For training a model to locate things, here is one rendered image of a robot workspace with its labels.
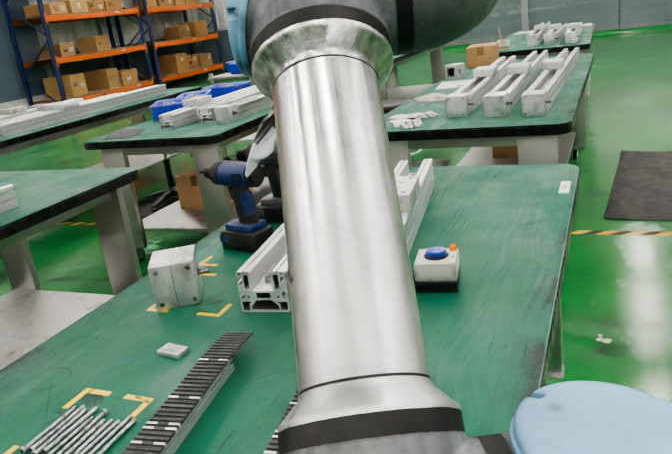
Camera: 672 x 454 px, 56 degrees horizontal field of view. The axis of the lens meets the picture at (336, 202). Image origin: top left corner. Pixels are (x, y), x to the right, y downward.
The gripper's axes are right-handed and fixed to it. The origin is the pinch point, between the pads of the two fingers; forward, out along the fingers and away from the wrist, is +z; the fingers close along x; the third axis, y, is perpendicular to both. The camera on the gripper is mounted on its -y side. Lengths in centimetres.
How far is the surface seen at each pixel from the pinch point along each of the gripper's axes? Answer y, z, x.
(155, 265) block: -26.6, 23.5, -13.4
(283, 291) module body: -8.2, 22.0, 6.9
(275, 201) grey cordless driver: -60, 14, 24
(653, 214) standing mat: -127, 10, 279
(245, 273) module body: -12.1, 19.9, 0.2
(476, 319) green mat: 18.2, 17.2, 31.5
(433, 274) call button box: 4.9, 13.4, 31.0
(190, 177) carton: -291, 43, 64
